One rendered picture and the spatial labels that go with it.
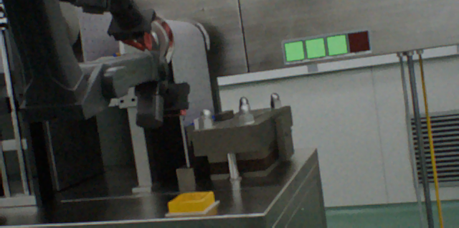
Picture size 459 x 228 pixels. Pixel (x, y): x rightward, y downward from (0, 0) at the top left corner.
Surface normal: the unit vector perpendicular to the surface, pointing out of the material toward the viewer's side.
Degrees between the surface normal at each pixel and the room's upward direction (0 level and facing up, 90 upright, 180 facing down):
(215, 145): 90
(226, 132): 90
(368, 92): 90
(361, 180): 90
